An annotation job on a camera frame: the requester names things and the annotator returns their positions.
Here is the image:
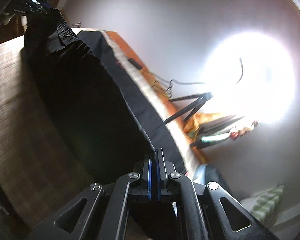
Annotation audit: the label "black pants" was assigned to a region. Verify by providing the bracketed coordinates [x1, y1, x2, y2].
[24, 9, 186, 185]

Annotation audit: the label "green white patterned pillow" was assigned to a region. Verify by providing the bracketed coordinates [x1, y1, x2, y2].
[240, 185, 285, 228]

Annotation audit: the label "orange patterned cloth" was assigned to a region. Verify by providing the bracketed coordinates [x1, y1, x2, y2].
[183, 112, 225, 140]

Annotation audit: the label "checkered beige bed blanket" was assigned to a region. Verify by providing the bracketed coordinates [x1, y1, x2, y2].
[0, 37, 93, 229]

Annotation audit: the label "black mini tripod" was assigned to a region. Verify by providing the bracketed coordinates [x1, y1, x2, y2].
[163, 92, 213, 125]

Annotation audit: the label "black power cable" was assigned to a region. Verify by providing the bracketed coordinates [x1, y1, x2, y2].
[149, 57, 244, 98]

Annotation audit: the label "white ring light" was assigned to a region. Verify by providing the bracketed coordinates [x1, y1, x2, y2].
[202, 31, 296, 125]

